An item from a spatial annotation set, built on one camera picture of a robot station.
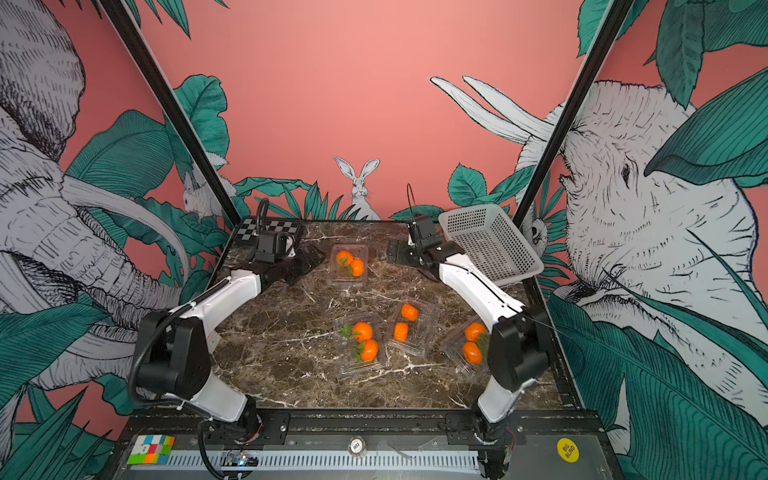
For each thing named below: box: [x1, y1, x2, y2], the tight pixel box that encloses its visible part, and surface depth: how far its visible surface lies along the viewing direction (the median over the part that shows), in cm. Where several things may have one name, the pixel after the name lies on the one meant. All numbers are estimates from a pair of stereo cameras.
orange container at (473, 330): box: [465, 322, 487, 342], surface depth 88 cm
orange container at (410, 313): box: [402, 304, 419, 322], surface depth 93 cm
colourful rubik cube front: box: [128, 434, 176, 465], surface depth 69 cm
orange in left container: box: [336, 250, 354, 266], surface depth 104 cm
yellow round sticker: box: [556, 437, 580, 464], surface depth 73 cm
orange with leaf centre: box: [353, 321, 373, 343], surface depth 88 cm
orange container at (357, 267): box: [351, 258, 365, 277], surface depth 103 cm
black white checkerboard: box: [234, 217, 301, 245], surface depth 117 cm
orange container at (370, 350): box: [361, 339, 379, 363], surface depth 84 cm
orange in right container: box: [462, 342, 482, 365], surface depth 85 cm
